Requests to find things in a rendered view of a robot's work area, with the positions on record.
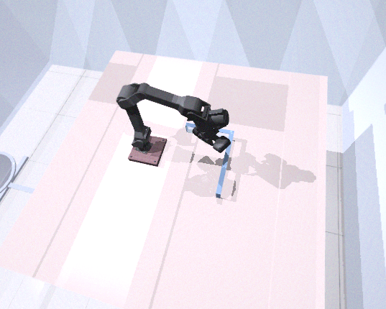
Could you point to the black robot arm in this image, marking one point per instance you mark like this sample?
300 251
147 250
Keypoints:
188 106

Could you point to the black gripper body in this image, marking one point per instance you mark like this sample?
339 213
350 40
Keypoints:
209 134

